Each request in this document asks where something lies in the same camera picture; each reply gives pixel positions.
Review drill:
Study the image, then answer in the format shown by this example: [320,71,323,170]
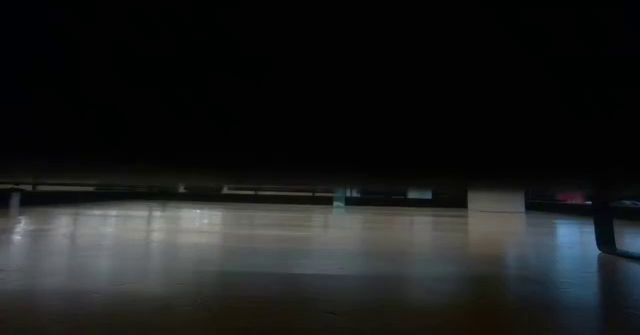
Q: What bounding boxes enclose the white plant pot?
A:
[466,187,526,214]

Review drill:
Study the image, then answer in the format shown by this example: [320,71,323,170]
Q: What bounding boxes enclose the black metal shelf leg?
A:
[592,187,640,262]

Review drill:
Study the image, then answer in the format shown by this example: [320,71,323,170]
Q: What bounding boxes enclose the red background object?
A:
[555,191,588,205]

